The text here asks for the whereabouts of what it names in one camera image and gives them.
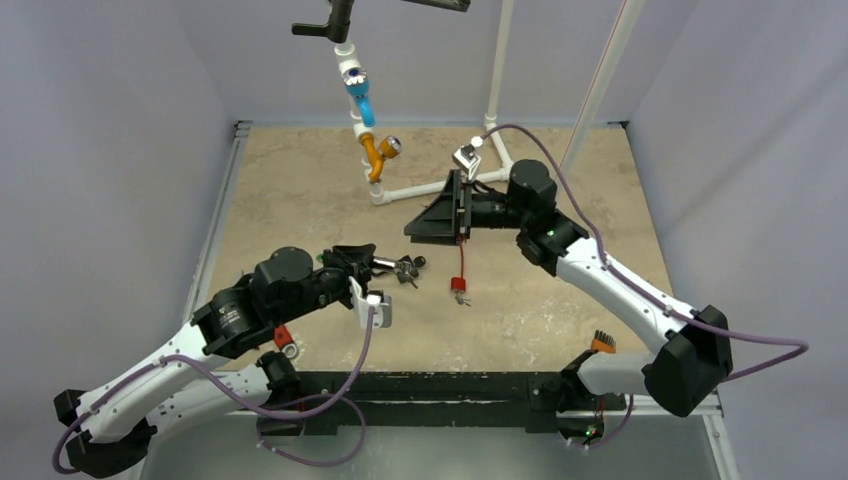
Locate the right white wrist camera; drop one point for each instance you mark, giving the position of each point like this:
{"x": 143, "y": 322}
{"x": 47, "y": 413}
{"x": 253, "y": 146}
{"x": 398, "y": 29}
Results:
{"x": 467, "y": 158}

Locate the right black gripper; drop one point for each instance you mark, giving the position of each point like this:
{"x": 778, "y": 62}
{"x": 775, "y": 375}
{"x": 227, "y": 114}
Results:
{"x": 463, "y": 208}

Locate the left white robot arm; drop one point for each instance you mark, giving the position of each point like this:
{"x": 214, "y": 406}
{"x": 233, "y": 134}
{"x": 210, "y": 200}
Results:
{"x": 111, "y": 428}

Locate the orange hex key set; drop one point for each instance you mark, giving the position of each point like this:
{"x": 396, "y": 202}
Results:
{"x": 603, "y": 342}

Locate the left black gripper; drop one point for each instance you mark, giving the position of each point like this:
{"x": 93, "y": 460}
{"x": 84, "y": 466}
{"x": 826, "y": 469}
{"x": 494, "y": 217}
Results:
{"x": 359, "y": 263}

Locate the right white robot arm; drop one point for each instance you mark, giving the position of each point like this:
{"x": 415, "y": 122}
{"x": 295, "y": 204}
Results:
{"x": 688, "y": 354}

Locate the blue tap valve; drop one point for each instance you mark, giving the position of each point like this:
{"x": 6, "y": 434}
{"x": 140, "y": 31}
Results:
{"x": 357, "y": 85}

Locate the white pole with red stripe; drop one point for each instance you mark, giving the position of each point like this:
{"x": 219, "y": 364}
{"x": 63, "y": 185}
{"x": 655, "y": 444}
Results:
{"x": 619, "y": 36}

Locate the black crank handle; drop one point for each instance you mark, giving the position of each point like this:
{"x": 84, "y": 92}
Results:
{"x": 336, "y": 28}

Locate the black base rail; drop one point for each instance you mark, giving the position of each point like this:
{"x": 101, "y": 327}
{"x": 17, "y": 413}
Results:
{"x": 536, "y": 402}

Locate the red handled adjustable wrench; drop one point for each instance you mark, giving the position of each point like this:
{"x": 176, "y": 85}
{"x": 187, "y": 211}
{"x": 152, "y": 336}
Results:
{"x": 285, "y": 342}

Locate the black padlock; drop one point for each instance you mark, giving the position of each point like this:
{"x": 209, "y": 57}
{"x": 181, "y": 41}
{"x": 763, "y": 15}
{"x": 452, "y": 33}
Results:
{"x": 419, "y": 261}

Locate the silver key bunch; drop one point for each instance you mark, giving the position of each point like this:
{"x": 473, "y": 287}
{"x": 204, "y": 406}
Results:
{"x": 407, "y": 273}

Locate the white PVC pipe frame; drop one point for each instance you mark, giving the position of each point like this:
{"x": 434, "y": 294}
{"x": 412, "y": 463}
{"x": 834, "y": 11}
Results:
{"x": 346, "y": 57}

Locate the orange tap valve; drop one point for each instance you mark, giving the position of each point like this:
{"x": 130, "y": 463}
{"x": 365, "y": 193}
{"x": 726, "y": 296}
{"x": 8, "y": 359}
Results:
{"x": 377, "y": 153}

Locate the red cable lock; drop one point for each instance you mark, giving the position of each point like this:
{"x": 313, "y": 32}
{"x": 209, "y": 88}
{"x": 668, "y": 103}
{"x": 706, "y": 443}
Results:
{"x": 458, "y": 283}

